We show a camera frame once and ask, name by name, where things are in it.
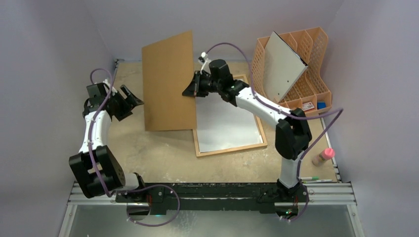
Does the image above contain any brown cardboard backing board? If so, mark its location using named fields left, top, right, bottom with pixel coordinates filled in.
left=142, top=31, right=197, bottom=131

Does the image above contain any printed street photo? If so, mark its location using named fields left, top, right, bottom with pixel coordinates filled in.
left=196, top=78, right=264, bottom=154

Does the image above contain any light wooden picture frame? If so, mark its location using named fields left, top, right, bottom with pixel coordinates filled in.
left=192, top=74, right=268, bottom=159

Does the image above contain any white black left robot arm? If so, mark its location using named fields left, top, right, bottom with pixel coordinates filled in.
left=69, top=80, right=147, bottom=202

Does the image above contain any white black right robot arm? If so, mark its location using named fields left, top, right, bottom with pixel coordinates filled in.
left=182, top=56, right=312, bottom=201

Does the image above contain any white board in organizer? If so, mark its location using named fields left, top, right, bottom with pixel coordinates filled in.
left=263, top=31, right=308, bottom=103

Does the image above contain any orange plastic file organizer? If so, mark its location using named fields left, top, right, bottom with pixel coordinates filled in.
left=249, top=27, right=333, bottom=118

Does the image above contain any red white card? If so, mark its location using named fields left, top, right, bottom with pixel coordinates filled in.
left=301, top=101, right=316, bottom=112

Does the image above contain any blue box in organizer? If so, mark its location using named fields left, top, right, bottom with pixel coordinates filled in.
left=317, top=101, right=327, bottom=110

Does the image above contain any pink capped bottle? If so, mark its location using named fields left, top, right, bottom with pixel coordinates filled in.
left=312, top=148, right=335, bottom=166

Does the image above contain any green marker pen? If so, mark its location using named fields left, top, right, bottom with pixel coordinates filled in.
left=301, top=176, right=319, bottom=182

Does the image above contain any white marker pen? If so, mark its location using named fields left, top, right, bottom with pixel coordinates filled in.
left=304, top=179, right=333, bottom=184

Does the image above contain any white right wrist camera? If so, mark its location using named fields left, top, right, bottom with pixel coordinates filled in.
left=198, top=51, right=211, bottom=74

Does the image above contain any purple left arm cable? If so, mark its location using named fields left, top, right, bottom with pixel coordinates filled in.
left=90, top=68, right=181, bottom=228

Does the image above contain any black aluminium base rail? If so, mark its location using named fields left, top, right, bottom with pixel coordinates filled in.
left=67, top=181, right=357, bottom=217

